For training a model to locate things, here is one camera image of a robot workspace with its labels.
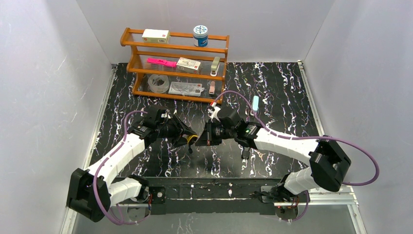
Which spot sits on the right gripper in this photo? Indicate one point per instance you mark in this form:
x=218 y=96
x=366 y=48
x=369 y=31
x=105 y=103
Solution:
x=208 y=135

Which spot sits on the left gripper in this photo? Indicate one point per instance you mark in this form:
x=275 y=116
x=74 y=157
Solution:
x=176 y=129

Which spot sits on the yellow padlock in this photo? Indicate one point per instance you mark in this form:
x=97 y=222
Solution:
x=191 y=141

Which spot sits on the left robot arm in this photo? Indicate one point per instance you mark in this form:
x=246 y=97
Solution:
x=93 y=192

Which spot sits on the flat packaged card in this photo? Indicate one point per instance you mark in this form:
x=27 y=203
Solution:
x=186 y=89

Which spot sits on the clear tape roll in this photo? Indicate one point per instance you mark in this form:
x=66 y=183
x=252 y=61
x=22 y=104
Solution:
x=158 y=83

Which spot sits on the wooden three-tier shelf rack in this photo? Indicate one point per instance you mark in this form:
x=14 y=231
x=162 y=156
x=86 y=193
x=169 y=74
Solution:
x=180 y=45

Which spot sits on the white blue stapler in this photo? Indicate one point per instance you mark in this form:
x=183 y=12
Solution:
x=255 y=105

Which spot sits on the white box middle shelf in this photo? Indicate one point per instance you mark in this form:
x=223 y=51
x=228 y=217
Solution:
x=188 y=65

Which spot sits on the white box shelf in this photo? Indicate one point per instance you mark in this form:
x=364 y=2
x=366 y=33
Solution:
x=156 y=36
x=188 y=65

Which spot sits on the beige small stapler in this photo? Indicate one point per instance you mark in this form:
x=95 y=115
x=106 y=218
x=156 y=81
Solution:
x=214 y=68

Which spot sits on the pink flat tool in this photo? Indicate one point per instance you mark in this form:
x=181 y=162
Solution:
x=162 y=62

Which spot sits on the white box top shelf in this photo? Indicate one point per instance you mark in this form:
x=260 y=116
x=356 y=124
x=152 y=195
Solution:
x=156 y=36

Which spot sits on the blue round jar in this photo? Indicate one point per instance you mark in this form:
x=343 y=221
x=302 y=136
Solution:
x=200 y=35

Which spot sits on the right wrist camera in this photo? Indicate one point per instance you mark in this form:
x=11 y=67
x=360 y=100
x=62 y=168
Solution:
x=213 y=110

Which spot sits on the black cable loop lock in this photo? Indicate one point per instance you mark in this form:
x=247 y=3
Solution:
x=245 y=153

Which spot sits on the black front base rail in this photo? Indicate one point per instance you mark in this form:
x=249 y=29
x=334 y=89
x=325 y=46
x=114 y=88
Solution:
x=177 y=195

